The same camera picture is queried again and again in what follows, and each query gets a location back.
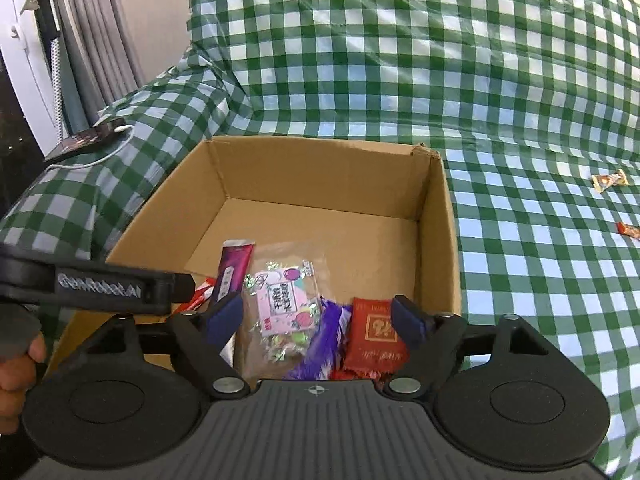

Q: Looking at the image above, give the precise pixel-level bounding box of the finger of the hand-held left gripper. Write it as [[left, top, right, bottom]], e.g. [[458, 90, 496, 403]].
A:
[[169, 271, 197, 313]]

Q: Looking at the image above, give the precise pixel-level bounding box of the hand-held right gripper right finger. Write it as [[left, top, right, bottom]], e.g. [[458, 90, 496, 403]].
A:
[[382, 294, 541, 401]]

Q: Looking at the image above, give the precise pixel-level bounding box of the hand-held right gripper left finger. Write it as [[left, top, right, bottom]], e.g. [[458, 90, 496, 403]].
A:
[[100, 291, 251, 401]]

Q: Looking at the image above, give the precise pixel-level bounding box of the red and white snack packet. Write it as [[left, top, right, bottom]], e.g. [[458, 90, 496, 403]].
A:
[[182, 276, 218, 313]]

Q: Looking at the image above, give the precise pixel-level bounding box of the red sachet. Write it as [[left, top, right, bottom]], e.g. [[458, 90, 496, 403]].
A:
[[341, 296, 411, 373]]

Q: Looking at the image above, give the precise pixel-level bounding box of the long purple snack bar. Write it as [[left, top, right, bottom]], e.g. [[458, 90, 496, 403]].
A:
[[212, 239, 256, 311]]

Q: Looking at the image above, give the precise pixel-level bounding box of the clear candy bag pink label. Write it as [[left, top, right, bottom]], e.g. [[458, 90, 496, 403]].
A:
[[241, 245, 331, 376]]

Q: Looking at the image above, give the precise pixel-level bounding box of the purple snack packet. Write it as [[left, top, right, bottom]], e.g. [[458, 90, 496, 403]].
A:
[[284, 297, 353, 381]]

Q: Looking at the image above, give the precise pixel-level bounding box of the cardboard box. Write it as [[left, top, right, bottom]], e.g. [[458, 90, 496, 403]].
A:
[[47, 135, 463, 401]]

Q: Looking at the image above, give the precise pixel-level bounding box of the person's left hand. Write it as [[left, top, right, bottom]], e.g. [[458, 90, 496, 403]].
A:
[[0, 305, 48, 436]]

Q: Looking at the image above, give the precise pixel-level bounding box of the black smartphone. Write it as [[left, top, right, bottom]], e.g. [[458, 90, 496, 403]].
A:
[[44, 117, 128, 163]]

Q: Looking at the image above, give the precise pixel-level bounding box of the dark window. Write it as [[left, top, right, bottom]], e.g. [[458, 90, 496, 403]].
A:
[[0, 55, 48, 221]]

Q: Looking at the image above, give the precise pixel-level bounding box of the gold wrapped candy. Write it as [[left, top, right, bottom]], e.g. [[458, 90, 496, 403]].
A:
[[591, 168, 629, 193]]

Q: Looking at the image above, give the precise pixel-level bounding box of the grey curtain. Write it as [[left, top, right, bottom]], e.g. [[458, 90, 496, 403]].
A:
[[57, 0, 146, 128]]

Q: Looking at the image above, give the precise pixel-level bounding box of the black phone with cable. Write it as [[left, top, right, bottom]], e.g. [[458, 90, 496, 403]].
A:
[[42, 124, 136, 173]]

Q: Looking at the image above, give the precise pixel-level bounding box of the garment steamer with hose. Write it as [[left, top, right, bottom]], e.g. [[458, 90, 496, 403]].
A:
[[10, 0, 68, 143]]

